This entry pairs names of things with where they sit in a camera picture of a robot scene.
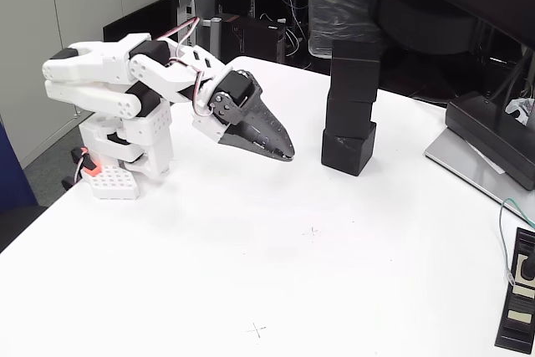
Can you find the black cube block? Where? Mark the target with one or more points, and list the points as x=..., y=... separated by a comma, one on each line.
x=344, y=156
x=349, y=116
x=355, y=72

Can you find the black computer tower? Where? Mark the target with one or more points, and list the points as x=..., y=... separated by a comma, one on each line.
x=251, y=39

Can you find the black cube block, scratched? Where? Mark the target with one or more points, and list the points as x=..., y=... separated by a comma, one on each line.
x=344, y=156

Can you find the bin with clear plastic bag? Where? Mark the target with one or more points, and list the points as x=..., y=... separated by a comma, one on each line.
x=342, y=6

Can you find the orange black table clamp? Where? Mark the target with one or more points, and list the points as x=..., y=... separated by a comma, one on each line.
x=90, y=171

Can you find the silver monitor stand base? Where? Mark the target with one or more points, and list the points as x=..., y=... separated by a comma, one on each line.
x=460, y=164

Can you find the black dock box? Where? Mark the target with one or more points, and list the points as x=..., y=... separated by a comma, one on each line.
x=480, y=123

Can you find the blue partition panel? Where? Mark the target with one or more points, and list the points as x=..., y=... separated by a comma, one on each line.
x=12, y=173

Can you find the crumpled white bag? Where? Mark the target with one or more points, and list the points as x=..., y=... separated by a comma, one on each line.
x=520, y=106

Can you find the black power plug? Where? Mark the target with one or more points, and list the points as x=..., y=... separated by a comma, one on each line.
x=530, y=269

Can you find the silver metal post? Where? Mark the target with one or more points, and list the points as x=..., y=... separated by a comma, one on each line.
x=215, y=39

